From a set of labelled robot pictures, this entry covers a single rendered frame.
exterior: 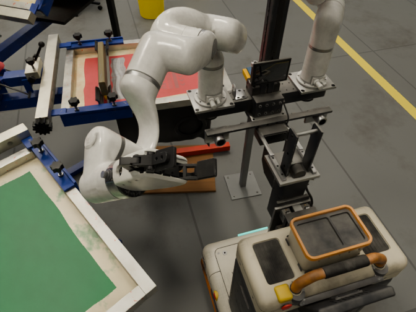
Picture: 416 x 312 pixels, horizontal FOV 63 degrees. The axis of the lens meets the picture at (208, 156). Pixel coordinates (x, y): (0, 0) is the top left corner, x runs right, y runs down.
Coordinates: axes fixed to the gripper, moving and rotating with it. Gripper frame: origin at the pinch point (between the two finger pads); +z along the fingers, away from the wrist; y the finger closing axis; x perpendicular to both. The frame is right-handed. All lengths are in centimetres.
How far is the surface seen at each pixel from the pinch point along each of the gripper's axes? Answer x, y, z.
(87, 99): -55, 38, -103
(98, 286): 24, 23, -61
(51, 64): -74, 25, -117
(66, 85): -63, 31, -111
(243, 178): -34, 156, -98
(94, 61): -84, 46, -115
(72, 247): 12, 20, -72
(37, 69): -67, 18, -114
